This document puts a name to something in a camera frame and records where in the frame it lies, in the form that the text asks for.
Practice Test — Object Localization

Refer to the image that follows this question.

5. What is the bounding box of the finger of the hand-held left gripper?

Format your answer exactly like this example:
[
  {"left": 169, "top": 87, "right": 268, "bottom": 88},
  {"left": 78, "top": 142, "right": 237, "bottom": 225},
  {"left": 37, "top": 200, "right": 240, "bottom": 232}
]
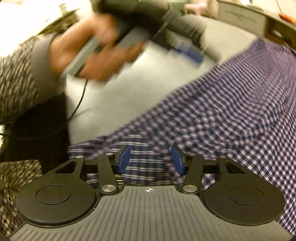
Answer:
[{"left": 172, "top": 41, "right": 205, "bottom": 64}]

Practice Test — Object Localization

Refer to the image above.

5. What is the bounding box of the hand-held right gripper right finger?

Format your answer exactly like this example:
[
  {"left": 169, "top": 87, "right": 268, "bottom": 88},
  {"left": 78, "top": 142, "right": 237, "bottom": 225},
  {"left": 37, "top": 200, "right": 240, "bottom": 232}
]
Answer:
[{"left": 171, "top": 145, "right": 247, "bottom": 194}]

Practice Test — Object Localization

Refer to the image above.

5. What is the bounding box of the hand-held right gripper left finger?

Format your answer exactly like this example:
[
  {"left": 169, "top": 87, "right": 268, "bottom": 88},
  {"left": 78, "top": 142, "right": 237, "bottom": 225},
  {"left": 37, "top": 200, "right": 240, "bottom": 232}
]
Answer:
[{"left": 55, "top": 144, "right": 131, "bottom": 195}]

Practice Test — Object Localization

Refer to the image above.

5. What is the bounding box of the blue plaid shirt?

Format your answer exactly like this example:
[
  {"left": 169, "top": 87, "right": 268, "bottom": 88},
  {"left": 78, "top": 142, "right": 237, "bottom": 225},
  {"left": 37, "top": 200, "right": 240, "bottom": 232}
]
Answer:
[{"left": 68, "top": 37, "right": 296, "bottom": 232}]

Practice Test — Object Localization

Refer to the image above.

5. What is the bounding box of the person's left forearm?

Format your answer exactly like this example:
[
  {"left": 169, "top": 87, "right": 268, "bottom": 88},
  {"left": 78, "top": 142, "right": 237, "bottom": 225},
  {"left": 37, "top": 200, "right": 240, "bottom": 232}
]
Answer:
[{"left": 0, "top": 32, "right": 67, "bottom": 126}]

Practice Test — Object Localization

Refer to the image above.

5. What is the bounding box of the person's left hand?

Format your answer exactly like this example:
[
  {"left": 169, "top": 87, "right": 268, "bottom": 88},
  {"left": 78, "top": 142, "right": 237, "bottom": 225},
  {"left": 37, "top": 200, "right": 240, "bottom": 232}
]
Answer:
[{"left": 50, "top": 13, "right": 144, "bottom": 81}]

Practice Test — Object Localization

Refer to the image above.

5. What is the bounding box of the pink plastic child chair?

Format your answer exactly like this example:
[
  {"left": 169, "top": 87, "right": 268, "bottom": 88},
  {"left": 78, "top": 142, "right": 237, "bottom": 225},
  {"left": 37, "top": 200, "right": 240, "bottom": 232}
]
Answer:
[{"left": 185, "top": 1, "right": 218, "bottom": 19}]

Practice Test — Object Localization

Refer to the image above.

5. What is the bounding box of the grey and brown television cabinet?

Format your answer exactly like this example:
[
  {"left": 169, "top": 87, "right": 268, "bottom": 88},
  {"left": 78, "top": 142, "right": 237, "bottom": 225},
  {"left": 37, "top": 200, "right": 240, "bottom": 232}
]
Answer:
[{"left": 217, "top": 0, "right": 296, "bottom": 54}]

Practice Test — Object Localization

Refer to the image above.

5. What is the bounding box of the person's body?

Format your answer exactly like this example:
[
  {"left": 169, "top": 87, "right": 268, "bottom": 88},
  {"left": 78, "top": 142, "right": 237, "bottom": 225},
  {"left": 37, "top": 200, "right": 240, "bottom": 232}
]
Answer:
[{"left": 0, "top": 95, "right": 72, "bottom": 235}]

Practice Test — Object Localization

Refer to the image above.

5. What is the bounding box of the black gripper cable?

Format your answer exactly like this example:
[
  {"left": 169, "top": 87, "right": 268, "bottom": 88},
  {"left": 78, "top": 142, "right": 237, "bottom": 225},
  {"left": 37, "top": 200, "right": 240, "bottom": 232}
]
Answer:
[{"left": 67, "top": 79, "right": 89, "bottom": 121}]

